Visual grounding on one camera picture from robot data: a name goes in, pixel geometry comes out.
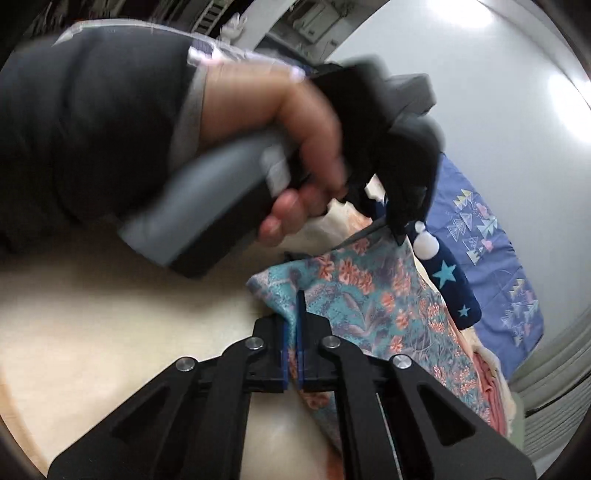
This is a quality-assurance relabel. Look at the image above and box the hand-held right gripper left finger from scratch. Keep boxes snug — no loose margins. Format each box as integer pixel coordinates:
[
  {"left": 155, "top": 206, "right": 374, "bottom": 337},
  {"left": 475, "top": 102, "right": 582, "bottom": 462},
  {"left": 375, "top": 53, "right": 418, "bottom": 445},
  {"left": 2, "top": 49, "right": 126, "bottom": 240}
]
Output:
[{"left": 47, "top": 316, "right": 293, "bottom": 480}]

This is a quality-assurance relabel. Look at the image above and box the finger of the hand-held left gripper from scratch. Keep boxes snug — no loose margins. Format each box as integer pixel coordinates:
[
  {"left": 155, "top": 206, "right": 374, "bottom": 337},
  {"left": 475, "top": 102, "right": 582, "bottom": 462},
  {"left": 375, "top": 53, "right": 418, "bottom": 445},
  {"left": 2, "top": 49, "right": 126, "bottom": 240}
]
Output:
[
  {"left": 339, "top": 182, "right": 386, "bottom": 221},
  {"left": 385, "top": 175, "right": 430, "bottom": 245}
]

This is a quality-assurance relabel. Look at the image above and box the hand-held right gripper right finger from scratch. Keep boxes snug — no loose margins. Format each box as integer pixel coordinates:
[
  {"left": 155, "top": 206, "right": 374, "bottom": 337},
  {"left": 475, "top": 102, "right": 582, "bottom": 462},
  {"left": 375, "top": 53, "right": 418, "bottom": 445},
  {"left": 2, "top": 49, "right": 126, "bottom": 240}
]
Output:
[{"left": 297, "top": 291, "right": 539, "bottom": 480}]

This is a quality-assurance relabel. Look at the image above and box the teal floral shirt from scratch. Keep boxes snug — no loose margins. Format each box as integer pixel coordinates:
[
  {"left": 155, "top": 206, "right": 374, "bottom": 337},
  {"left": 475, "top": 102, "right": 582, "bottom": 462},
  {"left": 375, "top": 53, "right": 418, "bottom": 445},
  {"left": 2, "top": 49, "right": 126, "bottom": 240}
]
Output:
[{"left": 247, "top": 217, "right": 485, "bottom": 462}]

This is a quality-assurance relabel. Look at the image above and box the person's left forearm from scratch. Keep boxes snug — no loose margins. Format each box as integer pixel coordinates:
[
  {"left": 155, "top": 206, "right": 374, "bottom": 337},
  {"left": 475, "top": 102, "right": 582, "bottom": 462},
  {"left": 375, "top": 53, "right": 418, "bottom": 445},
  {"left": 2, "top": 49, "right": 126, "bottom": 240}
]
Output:
[{"left": 0, "top": 18, "right": 208, "bottom": 259}]

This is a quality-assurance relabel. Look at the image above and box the person's left hand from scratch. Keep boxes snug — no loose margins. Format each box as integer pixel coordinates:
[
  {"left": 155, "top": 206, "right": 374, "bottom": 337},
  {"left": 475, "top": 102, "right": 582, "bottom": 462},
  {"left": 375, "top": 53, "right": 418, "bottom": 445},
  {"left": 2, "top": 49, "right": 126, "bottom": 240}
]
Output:
[{"left": 201, "top": 62, "right": 347, "bottom": 247}]

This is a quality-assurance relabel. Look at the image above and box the navy star print cloth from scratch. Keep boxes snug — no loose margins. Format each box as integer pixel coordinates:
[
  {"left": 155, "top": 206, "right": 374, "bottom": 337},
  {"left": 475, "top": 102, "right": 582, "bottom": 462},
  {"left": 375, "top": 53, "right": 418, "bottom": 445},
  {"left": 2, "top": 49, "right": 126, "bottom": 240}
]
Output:
[{"left": 406, "top": 222, "right": 483, "bottom": 330}]

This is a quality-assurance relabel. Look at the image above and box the purple tree print pillow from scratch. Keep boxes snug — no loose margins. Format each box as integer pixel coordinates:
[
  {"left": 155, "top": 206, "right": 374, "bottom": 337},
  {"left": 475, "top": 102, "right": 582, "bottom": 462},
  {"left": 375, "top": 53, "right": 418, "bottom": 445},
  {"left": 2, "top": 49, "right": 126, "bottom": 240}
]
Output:
[{"left": 429, "top": 152, "right": 546, "bottom": 377}]

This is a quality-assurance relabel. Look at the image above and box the peach fleece blanket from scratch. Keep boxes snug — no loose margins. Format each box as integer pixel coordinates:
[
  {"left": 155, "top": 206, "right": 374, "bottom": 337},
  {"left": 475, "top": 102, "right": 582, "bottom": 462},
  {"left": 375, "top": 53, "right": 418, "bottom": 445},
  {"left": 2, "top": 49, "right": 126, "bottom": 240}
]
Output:
[{"left": 0, "top": 185, "right": 513, "bottom": 480}]

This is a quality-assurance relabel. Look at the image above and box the pink folded cloth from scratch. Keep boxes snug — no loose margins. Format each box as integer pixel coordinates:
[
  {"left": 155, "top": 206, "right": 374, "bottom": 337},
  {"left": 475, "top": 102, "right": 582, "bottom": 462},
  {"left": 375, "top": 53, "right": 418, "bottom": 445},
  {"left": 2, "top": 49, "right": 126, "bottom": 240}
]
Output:
[{"left": 471, "top": 351, "right": 511, "bottom": 439}]

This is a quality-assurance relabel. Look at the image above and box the white pleated curtain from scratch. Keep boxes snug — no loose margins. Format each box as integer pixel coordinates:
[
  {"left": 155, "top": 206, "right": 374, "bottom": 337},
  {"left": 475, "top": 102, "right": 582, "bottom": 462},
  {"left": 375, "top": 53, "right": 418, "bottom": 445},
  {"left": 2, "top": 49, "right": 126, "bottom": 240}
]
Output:
[{"left": 505, "top": 323, "right": 591, "bottom": 462}]

